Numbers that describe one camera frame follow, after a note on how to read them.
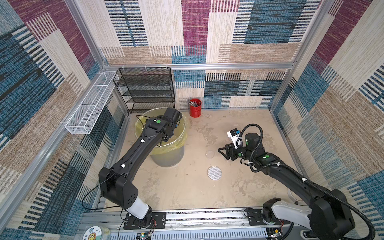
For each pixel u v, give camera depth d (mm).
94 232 640
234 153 717
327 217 398
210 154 969
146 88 1082
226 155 730
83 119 714
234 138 729
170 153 746
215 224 729
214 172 874
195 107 1093
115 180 417
